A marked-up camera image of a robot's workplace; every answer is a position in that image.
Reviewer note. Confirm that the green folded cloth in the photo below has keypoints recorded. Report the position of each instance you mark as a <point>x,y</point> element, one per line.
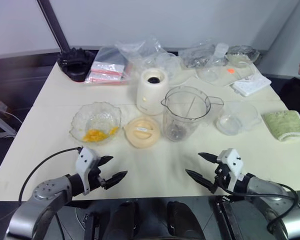
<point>283,125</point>

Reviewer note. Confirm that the dark rounded shape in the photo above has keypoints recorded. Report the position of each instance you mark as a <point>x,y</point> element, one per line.
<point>183,222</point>
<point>123,222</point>

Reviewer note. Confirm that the cream blender lid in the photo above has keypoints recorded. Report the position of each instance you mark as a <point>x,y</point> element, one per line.
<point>142,133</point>

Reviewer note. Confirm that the black clamp base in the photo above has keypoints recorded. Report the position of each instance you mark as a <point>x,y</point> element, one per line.
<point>75,65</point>

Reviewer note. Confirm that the clear plastic measuring cup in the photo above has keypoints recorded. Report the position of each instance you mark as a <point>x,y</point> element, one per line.
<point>236,117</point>

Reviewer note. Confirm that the large clear plastic bag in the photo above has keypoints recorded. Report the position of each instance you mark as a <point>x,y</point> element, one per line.
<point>147,51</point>

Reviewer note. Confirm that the orange sticker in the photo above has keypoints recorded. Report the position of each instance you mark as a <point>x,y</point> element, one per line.
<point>230,70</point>

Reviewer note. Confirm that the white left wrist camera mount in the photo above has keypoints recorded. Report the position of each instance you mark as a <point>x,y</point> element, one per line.
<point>86,160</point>

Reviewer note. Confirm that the glass bowl with mango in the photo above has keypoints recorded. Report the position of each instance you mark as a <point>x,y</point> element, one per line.
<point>100,117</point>

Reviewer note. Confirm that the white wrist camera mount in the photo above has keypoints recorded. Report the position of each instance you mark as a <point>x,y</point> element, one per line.
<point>86,160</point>
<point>231,160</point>

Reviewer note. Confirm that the crumpled clear plastic bag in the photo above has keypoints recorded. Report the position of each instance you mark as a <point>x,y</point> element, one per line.
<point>197,56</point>

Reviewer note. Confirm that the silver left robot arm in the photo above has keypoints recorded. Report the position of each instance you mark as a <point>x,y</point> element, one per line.
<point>45,192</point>

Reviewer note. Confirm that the scalloped clear glass bowl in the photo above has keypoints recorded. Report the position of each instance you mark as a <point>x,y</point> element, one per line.
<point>242,55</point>

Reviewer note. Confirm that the black frame bar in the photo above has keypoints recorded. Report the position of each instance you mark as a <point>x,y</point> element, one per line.
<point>226,220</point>
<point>91,227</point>

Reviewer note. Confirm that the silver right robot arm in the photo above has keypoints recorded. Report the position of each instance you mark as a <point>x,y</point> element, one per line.
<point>262,186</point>

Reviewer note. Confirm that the cream blender base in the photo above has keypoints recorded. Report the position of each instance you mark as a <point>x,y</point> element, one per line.
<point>151,96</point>

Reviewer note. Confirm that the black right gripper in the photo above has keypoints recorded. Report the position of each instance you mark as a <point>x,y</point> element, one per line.
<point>222,178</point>

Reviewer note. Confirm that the grey metal stand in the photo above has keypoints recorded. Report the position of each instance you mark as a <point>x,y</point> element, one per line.
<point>1,122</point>

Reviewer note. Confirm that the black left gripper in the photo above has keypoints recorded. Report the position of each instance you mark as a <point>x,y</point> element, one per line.
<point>96,178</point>

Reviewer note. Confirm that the white power strip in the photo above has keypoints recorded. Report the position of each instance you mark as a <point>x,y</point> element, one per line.
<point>251,86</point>

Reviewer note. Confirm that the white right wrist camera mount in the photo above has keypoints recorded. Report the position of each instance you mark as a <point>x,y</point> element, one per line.
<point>231,160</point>

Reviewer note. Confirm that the clear blender jar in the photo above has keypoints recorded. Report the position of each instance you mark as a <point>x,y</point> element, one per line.
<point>180,117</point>

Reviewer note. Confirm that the small clear plastic cup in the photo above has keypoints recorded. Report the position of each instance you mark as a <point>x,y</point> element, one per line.
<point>221,51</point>

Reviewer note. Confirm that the black slanted pole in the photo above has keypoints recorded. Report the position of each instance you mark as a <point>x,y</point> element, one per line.
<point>53,22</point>

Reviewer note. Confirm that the clear flat plastic container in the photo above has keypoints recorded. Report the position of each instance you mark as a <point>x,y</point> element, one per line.
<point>215,75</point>

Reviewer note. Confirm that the red striped zip bags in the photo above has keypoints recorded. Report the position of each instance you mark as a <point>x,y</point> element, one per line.
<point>107,70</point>

